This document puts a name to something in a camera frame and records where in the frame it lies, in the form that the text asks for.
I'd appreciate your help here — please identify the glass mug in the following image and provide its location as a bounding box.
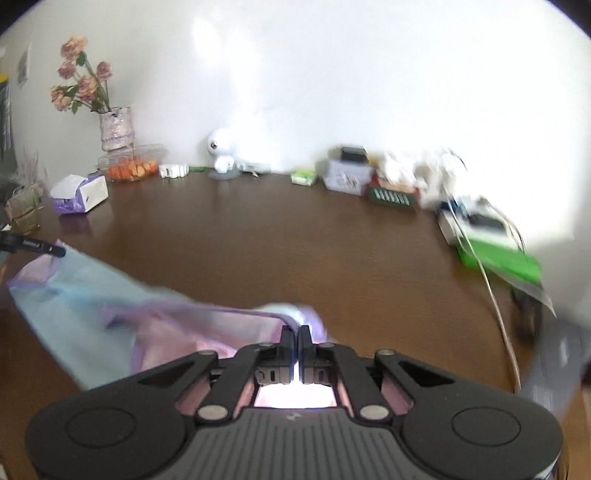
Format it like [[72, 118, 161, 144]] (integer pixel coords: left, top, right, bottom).
[[8, 182, 45, 236]]

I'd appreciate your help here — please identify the paper sheet on wall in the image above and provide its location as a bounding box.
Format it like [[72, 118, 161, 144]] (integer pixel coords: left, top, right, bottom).
[[17, 42, 31, 86]]

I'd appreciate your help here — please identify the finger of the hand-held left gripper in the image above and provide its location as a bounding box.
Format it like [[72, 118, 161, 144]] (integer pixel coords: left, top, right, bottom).
[[0, 231, 66, 258]]

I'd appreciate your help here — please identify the white charging cable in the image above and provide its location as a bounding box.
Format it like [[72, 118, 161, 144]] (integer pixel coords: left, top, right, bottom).
[[438, 150, 528, 394]]

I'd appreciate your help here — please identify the dark grey flat device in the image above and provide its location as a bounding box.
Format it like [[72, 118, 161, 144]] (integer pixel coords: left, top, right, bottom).
[[519, 318, 585, 419]]

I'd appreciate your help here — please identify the dried pink rose bouquet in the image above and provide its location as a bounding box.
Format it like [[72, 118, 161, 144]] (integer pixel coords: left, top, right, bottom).
[[50, 36, 114, 114]]

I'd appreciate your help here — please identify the small white box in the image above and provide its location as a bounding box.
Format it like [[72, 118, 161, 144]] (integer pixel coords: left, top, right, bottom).
[[437, 210, 469, 246]]

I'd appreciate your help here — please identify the grey printed tin box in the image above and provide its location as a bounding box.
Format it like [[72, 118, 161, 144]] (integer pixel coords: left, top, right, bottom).
[[323, 159, 374, 197]]

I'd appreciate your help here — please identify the clear plastic box of oranges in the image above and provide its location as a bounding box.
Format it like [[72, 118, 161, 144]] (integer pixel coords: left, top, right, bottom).
[[98, 144, 168, 182]]

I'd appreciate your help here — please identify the white power strip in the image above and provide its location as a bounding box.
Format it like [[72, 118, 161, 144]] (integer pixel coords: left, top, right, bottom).
[[417, 191, 451, 212]]

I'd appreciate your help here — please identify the dark green tissue box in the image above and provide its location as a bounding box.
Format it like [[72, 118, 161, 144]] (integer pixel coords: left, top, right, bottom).
[[368, 180, 421, 211]]

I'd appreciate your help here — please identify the pink and blue cloth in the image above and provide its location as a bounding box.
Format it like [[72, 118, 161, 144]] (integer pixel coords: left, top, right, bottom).
[[7, 239, 341, 411]]

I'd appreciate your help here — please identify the purple tissue box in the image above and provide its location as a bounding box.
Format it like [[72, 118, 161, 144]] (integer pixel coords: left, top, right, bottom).
[[50, 174, 110, 217]]

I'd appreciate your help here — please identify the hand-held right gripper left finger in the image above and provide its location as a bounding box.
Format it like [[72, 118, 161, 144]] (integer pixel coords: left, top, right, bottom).
[[85, 324, 300, 426]]

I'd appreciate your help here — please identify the textured purple white vase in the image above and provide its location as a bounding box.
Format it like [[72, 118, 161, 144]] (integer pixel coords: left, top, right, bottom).
[[99, 107, 136, 152]]

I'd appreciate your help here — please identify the grey cabinet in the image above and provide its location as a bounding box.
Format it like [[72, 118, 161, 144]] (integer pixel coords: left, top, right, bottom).
[[0, 82, 17, 163]]

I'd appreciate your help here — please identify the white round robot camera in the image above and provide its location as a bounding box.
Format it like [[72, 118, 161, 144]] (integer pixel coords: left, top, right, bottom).
[[206, 128, 241, 181]]

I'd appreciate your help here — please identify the crumpled white tissue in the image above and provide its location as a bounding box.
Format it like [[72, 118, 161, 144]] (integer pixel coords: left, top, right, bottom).
[[381, 152, 416, 185]]

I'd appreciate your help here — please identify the black flat device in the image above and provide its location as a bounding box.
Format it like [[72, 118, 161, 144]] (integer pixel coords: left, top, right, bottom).
[[466, 213, 505, 230]]

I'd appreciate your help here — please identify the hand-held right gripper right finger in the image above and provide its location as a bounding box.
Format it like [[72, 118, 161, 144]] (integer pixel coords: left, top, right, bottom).
[[299, 324, 507, 426]]

